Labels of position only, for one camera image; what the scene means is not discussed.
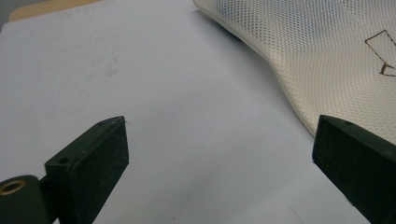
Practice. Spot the pale blue garment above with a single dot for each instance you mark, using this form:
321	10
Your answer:
311	46

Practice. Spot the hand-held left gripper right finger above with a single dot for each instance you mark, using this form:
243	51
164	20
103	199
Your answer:
358	161

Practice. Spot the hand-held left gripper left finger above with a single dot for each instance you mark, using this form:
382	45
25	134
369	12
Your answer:
93	161

